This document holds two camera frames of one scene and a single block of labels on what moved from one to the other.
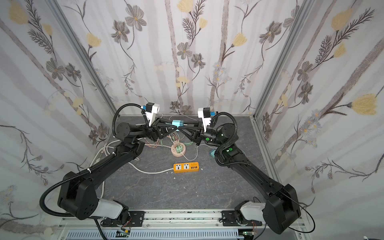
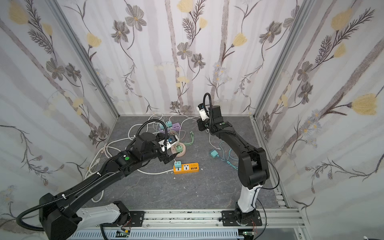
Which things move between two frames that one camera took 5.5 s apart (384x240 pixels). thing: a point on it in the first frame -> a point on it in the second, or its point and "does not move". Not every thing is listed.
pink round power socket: x=175 y=153 does not move
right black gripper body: x=202 y=133 -> x=203 y=125
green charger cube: x=179 y=148 does not move
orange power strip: x=186 y=167 does not move
